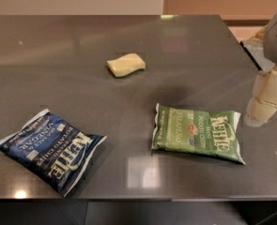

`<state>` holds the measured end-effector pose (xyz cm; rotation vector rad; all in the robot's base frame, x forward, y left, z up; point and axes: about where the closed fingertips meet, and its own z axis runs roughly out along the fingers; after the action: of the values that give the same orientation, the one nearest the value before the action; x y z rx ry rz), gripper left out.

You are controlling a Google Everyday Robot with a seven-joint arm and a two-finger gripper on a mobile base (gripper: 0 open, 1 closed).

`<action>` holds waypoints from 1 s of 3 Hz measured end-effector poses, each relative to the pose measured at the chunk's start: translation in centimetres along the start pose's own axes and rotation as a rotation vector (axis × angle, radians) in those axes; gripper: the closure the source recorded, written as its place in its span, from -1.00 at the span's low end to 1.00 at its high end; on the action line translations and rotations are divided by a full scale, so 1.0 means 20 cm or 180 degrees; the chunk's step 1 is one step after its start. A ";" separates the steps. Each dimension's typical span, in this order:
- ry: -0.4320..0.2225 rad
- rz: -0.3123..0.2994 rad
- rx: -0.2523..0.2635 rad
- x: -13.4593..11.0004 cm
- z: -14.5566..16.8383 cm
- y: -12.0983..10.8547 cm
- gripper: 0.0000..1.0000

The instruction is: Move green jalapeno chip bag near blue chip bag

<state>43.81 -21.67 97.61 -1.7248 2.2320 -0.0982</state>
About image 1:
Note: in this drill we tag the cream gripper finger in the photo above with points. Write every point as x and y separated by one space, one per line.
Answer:
259 112
265 87

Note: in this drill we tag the green jalapeno chip bag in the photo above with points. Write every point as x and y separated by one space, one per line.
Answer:
210 134

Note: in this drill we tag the blue Kettle chip bag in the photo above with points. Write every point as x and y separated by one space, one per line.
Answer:
52 149

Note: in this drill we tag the yellow sponge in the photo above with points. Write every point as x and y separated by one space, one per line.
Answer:
126 65

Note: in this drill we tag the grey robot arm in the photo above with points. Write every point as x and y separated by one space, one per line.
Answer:
270 42

